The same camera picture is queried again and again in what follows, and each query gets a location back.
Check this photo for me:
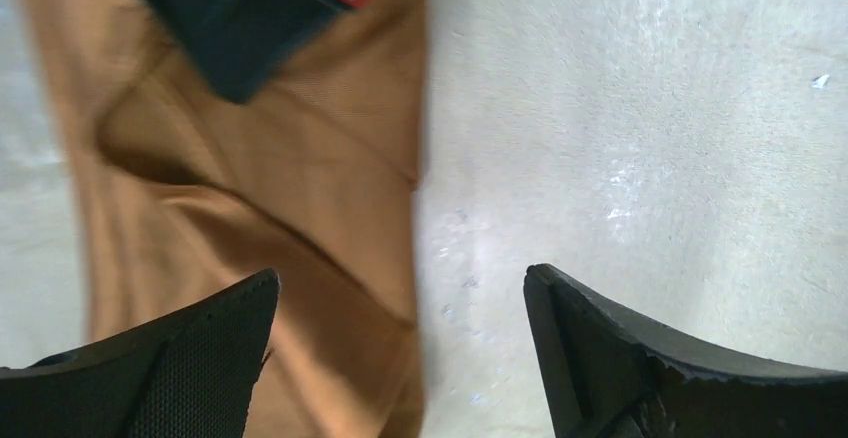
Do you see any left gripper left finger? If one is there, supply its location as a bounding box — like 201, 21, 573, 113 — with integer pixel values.
1, 269, 280, 437

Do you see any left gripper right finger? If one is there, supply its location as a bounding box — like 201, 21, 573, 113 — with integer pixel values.
523, 264, 847, 437

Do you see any orange cloth napkin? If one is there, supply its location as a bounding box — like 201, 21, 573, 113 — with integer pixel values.
23, 0, 427, 437

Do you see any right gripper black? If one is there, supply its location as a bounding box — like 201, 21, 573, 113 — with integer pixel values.
145, 0, 369, 104

